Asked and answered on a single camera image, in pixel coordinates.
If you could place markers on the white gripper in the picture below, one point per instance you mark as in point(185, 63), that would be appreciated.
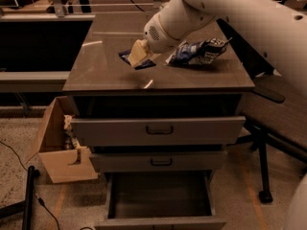
point(156, 38)

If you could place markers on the dark blue rxbar wrapper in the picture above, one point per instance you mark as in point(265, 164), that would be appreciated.
point(142, 65)

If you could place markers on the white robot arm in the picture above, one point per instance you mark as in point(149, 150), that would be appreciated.
point(276, 32)

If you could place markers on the grey drawer cabinet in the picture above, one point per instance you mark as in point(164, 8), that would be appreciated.
point(98, 71)

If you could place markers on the grey top drawer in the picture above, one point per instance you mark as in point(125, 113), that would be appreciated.
point(157, 120)

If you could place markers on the grey drawer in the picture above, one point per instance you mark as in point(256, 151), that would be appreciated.
point(157, 120)
point(159, 201)
point(158, 159)

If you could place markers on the grey middle drawer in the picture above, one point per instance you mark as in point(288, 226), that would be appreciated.
point(158, 159)

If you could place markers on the grey bottom drawer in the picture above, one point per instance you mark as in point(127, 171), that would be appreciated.
point(159, 201)

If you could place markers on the blue crumpled chip bag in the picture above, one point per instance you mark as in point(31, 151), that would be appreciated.
point(197, 53)

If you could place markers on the items inside cardboard box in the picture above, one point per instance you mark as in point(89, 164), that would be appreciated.
point(70, 140)

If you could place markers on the brown cardboard box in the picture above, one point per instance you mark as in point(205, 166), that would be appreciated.
point(62, 165)

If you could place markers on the black office chair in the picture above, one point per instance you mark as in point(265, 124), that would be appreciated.
point(276, 115)

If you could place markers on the black stand leg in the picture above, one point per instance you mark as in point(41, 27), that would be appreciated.
point(25, 206)

